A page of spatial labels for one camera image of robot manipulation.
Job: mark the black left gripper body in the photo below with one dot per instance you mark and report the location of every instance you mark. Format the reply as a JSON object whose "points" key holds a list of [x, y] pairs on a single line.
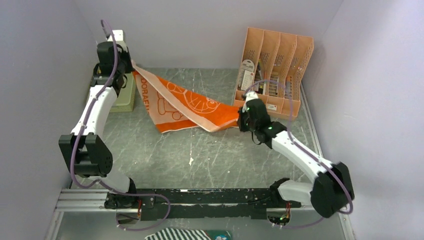
{"points": [[124, 66]]}

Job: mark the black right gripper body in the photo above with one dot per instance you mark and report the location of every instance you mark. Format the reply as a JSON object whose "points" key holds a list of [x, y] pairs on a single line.
{"points": [[245, 123]]}

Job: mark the green perforated plastic basket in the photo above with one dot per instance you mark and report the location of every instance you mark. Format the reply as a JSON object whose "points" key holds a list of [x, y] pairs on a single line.
{"points": [[126, 97]]}

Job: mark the orange and cream towel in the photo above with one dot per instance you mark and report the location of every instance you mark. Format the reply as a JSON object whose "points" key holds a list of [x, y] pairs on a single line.
{"points": [[173, 108]]}

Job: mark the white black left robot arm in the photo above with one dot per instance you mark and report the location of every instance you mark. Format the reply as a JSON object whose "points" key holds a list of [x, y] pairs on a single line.
{"points": [[87, 157]]}

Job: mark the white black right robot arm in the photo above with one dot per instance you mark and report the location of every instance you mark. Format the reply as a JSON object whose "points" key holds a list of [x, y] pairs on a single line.
{"points": [[331, 189]]}

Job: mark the white red stationery box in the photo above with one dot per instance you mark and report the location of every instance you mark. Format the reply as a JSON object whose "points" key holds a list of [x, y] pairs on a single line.
{"points": [[246, 80]]}

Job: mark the white hanging card package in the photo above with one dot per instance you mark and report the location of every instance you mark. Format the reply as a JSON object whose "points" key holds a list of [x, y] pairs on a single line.
{"points": [[248, 65]]}

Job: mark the pink plastic file organizer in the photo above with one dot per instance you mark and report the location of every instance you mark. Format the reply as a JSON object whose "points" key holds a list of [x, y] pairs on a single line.
{"points": [[281, 60]]}

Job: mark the teal patterned cloth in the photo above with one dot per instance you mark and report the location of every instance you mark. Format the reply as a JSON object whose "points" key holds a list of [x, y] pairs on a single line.
{"points": [[218, 234]]}

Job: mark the black white striped cloth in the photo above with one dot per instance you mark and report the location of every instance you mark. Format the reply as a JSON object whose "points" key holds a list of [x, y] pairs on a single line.
{"points": [[178, 234]]}

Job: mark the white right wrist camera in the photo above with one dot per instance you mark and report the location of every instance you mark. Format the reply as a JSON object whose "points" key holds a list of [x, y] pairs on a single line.
{"points": [[251, 95]]}

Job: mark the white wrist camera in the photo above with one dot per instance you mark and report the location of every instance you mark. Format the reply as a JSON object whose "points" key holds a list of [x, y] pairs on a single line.
{"points": [[118, 35], [251, 95]]}

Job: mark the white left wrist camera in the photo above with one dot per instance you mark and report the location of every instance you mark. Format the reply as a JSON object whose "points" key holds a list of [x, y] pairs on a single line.
{"points": [[118, 35]]}

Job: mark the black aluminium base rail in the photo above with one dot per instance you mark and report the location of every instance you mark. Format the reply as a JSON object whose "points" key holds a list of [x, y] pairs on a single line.
{"points": [[153, 204]]}

